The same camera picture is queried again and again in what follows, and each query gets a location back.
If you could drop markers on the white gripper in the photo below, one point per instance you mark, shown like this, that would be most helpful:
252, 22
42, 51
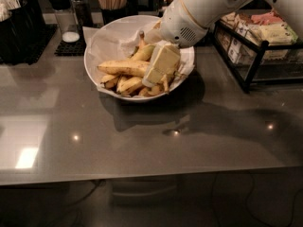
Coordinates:
179, 25

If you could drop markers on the large top yellow banana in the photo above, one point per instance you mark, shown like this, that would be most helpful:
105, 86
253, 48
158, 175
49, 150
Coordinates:
128, 69

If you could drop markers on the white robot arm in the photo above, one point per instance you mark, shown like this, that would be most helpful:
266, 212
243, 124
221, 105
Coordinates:
207, 12

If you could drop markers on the greenish banana at back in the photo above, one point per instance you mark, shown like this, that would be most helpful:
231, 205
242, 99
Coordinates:
144, 53

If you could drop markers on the white bowl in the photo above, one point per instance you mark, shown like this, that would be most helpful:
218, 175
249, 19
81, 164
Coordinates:
94, 70

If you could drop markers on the front small spotted banana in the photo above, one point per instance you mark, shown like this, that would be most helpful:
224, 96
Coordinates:
153, 91

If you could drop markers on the lower front yellow banana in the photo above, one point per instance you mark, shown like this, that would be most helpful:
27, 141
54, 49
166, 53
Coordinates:
128, 86

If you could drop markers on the left small yellow banana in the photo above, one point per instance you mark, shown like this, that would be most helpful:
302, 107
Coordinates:
110, 81

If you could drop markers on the white paper liner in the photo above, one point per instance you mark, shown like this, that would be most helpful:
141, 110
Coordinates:
110, 38

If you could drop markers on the cup of wooden stirrers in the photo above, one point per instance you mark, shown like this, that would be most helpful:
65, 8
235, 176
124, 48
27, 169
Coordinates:
112, 10

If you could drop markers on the small black rubber mat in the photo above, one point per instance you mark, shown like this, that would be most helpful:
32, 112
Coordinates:
72, 49

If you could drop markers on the dark pepper shaker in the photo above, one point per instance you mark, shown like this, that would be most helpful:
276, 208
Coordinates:
83, 12

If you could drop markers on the glass sugar shaker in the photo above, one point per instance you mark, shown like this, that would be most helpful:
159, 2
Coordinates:
65, 20

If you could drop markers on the black container with packets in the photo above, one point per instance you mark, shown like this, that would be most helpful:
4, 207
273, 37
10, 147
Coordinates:
21, 24

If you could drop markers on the black wire condiment rack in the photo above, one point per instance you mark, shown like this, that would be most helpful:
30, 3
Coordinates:
259, 49

